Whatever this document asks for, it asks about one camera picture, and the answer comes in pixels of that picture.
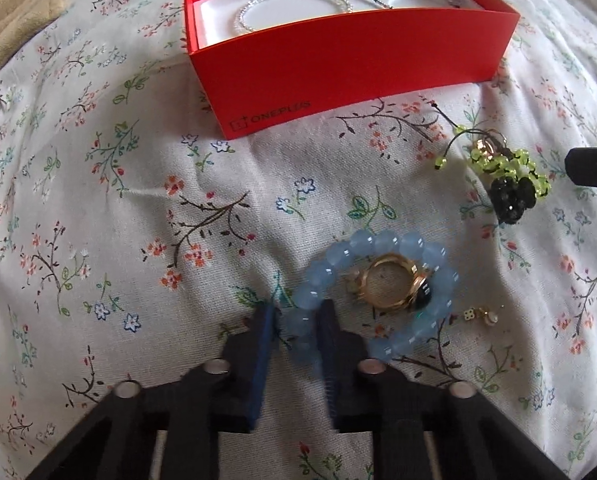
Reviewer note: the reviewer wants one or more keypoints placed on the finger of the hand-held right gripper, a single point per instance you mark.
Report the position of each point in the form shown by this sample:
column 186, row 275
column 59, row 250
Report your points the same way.
column 590, row 166

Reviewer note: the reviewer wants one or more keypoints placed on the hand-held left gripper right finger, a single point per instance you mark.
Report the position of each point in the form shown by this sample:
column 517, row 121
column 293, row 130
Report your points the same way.
column 326, row 350

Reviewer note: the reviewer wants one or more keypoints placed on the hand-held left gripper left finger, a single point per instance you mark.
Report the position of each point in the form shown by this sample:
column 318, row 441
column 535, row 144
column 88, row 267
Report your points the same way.
column 266, row 345

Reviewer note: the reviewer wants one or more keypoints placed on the small gold pearl earring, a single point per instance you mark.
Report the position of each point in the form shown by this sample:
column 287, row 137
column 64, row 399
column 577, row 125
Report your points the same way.
column 490, row 317

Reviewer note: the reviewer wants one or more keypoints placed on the red cardboard box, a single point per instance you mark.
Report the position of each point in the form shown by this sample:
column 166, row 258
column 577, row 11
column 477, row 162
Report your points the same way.
column 348, row 60

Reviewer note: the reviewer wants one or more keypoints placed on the black bead flower charm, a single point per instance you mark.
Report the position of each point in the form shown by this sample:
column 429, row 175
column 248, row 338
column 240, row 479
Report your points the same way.
column 513, row 199

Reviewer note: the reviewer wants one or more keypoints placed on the small yellow die charm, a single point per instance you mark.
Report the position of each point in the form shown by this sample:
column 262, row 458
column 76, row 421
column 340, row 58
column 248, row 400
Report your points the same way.
column 468, row 314

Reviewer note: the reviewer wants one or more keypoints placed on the floral white bedsheet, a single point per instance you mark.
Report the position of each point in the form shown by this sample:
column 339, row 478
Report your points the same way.
column 128, row 200

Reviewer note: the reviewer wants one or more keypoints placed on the beige quilted blanket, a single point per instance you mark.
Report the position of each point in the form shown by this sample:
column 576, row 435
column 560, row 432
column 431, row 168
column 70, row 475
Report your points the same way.
column 13, row 5

